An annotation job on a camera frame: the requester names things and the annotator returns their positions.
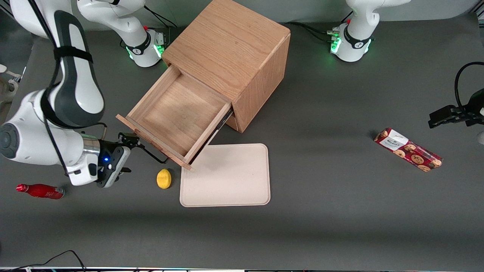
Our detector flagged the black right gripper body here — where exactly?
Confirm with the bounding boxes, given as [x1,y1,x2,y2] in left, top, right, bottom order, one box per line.
[99,140,127,167]

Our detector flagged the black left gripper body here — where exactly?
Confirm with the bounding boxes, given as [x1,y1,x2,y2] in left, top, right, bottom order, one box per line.
[459,88,484,127]

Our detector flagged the oak wooden drawer cabinet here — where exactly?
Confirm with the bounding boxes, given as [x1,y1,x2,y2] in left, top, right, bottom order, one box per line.
[162,0,292,133]

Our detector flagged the yellow lemon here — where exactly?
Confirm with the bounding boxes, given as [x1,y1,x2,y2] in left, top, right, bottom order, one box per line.
[157,168,172,189]

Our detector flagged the red cookie box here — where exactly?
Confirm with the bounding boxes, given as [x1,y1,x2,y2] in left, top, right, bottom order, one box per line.
[374,128,443,173]

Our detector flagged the red bottle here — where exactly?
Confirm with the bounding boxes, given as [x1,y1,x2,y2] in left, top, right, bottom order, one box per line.
[16,184,65,200]

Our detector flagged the beige rectangular tray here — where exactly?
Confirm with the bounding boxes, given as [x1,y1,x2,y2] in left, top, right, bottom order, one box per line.
[180,143,271,208]

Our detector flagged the white clamp fixture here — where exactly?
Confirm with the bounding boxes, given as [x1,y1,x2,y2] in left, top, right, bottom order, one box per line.
[0,64,19,102]

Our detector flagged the dark grey table mat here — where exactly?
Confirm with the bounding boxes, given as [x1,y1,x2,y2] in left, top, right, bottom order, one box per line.
[0,13,484,271]

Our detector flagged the black looped gripper cable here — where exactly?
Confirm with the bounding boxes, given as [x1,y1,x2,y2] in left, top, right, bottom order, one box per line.
[455,62,484,109]

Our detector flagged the black cable along right arm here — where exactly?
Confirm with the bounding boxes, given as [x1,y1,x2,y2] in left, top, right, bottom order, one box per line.
[26,0,109,177]

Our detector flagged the black cable at table edge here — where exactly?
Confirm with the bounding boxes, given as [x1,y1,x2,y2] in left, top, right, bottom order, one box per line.
[0,250,86,271]

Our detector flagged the black right arm base cable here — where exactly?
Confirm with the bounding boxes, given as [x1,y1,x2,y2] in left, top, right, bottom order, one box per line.
[144,6,178,43]

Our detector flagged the black left arm base cables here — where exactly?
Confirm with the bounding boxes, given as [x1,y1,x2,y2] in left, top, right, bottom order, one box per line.
[285,21,341,43]

